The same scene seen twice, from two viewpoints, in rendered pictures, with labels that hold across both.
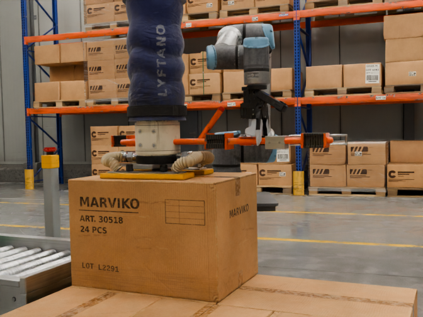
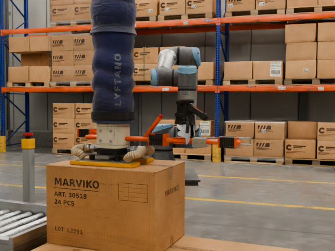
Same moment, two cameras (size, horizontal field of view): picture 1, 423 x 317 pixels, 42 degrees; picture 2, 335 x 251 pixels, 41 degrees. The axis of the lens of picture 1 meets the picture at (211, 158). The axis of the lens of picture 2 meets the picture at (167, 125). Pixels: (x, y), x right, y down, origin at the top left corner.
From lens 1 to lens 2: 0.24 m
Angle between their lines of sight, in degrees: 3
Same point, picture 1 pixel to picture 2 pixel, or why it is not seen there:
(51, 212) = (28, 182)
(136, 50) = (99, 71)
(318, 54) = (235, 51)
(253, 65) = (184, 86)
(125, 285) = (87, 244)
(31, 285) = (17, 243)
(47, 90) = (18, 72)
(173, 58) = (126, 78)
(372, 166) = (274, 141)
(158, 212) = (113, 191)
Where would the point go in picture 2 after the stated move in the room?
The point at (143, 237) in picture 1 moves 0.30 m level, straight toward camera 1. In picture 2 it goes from (101, 209) to (103, 227)
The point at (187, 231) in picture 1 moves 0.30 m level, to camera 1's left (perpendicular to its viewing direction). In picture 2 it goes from (134, 206) to (69, 206)
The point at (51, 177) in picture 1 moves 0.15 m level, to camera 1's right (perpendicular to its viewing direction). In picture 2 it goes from (29, 155) to (51, 155)
